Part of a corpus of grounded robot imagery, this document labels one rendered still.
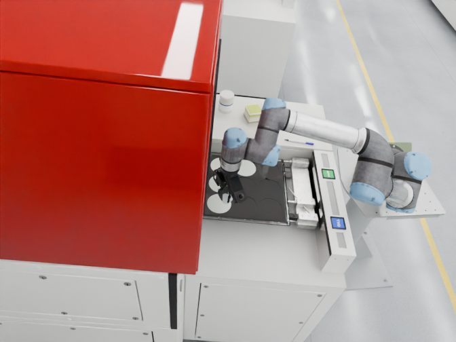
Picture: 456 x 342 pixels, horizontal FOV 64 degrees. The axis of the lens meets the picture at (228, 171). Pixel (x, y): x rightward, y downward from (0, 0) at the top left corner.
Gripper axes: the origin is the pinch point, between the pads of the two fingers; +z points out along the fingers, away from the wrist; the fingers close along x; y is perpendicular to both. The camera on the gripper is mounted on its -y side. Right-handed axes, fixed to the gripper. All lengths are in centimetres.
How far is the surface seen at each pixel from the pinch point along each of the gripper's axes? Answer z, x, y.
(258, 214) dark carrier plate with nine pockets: 7.2, -12.2, -5.6
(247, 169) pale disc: 7.2, -20.5, 18.3
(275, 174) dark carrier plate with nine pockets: 7.3, -30.8, 10.6
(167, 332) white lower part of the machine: 19, 37, -30
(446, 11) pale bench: 82, -474, 231
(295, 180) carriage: 9.2, -39.2, 5.4
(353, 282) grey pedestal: 96, -87, -27
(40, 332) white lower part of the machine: 28, 77, -8
